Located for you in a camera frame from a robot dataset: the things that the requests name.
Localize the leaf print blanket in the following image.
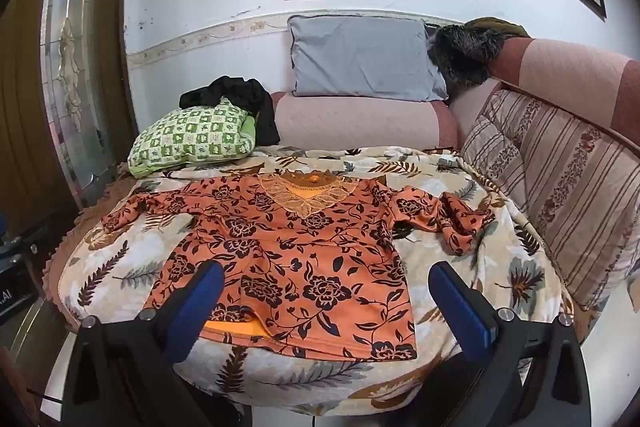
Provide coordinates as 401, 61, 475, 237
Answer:
59, 146, 576, 418

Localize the olive cloth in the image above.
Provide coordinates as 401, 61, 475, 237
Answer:
462, 17, 526, 38

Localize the black cloth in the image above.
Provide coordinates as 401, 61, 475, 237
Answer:
179, 76, 281, 146

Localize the large striped cushion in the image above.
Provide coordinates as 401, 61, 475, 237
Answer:
480, 88, 640, 312

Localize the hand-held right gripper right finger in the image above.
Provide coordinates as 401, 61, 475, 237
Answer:
428, 261, 589, 427

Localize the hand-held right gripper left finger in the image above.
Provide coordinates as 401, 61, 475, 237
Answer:
60, 261, 226, 427

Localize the wooden door with glass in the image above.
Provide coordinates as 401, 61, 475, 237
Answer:
0, 0, 138, 228

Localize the orange floral blouse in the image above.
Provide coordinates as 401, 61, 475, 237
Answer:
101, 170, 497, 362

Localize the green checked pillow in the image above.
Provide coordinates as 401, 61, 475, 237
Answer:
128, 97, 257, 179

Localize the brown scalloped cloth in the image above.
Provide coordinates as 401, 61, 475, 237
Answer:
42, 162, 136, 328

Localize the pink sofa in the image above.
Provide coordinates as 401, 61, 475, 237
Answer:
270, 38, 640, 348

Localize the grey pillow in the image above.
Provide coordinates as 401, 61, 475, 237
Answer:
287, 14, 449, 102

